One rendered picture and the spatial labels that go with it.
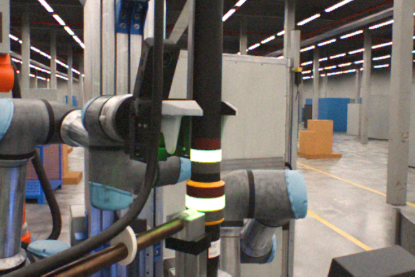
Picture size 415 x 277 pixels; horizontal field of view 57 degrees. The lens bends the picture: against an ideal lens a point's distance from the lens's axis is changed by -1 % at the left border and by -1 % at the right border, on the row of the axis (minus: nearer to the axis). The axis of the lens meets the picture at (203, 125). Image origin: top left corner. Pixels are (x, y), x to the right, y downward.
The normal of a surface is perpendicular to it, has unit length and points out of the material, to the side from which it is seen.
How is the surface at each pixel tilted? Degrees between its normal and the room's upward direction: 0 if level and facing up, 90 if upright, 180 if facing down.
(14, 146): 101
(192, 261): 90
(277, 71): 91
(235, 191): 67
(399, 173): 90
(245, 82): 91
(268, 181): 51
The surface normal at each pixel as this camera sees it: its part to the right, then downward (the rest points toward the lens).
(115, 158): 0.40, 0.05
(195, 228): 0.87, 0.04
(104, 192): -0.07, 0.10
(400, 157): 0.17, 0.06
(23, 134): 0.74, 0.25
